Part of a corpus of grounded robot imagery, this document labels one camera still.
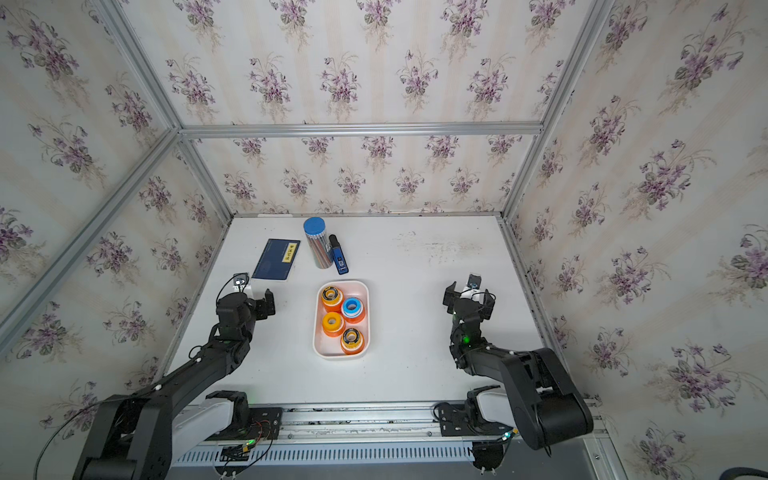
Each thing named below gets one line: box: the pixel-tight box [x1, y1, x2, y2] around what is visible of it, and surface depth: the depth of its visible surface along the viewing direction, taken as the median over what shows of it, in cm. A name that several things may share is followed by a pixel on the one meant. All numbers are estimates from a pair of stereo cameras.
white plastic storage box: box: [312, 280, 371, 360], surface depth 90 cm
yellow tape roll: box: [322, 311, 345, 338], surface depth 90 cm
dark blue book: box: [251, 238, 301, 280], surface depth 107 cm
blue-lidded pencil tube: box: [303, 216, 333, 270], surface depth 94 cm
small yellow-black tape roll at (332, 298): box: [321, 285, 343, 313], surface depth 91 cm
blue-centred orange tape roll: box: [341, 297, 367, 324], surface depth 90 cm
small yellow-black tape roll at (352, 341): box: [340, 327, 365, 355], surface depth 86 cm
